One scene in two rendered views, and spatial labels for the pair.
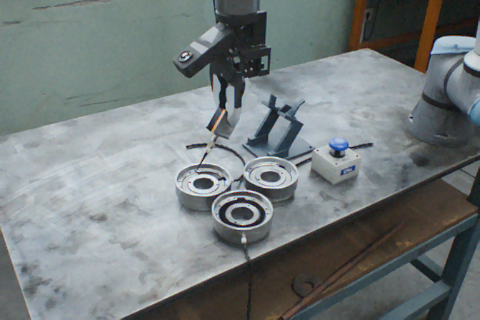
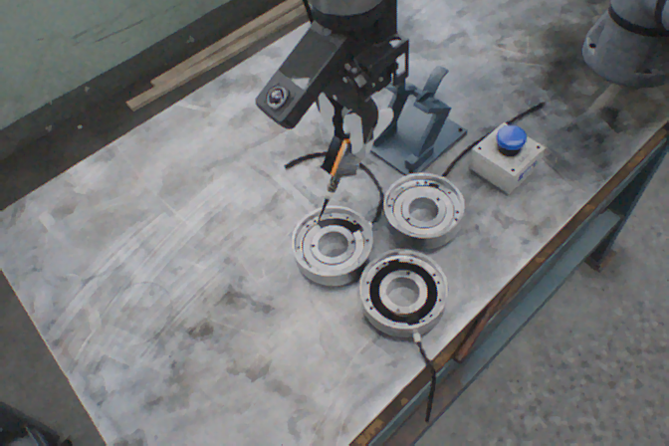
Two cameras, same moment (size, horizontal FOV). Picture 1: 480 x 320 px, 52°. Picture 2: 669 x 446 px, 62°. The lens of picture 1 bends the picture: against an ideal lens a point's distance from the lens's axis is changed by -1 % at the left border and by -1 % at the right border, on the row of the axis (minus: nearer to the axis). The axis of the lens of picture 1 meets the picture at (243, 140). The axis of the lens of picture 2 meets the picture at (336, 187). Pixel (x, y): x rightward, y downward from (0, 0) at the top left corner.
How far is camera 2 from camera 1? 37 cm
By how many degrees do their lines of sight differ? 21
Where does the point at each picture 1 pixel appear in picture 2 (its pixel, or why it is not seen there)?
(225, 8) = (332, 8)
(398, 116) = (566, 40)
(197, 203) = (334, 282)
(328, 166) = (501, 172)
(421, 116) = (611, 47)
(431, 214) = not seen: hidden behind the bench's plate
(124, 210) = (232, 308)
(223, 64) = (336, 85)
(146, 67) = not seen: outside the picture
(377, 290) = not seen: hidden behind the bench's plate
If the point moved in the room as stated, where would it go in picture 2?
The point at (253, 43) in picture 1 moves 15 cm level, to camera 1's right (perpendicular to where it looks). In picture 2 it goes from (379, 39) to (522, 16)
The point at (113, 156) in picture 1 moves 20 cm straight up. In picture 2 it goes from (186, 206) to (135, 109)
